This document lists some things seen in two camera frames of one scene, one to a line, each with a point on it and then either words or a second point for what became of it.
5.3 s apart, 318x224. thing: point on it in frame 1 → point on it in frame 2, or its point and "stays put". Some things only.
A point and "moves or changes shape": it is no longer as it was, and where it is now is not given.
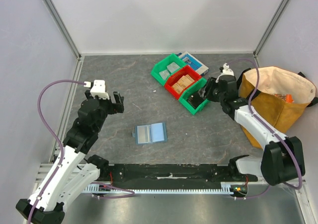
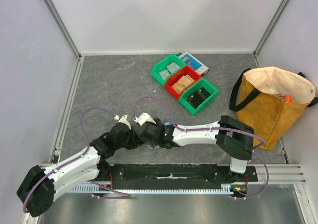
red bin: x=178 y=83 stays put
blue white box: x=189 y=59 stays put
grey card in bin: x=172 y=67 stays put
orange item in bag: x=289 y=98 stays put
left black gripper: x=117 y=107 → x=136 y=141
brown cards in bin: x=181 y=85 stays put
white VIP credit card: x=164 y=74 stays put
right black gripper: x=212 y=89 → x=146 y=133
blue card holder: x=149 y=133 moves or changes shape
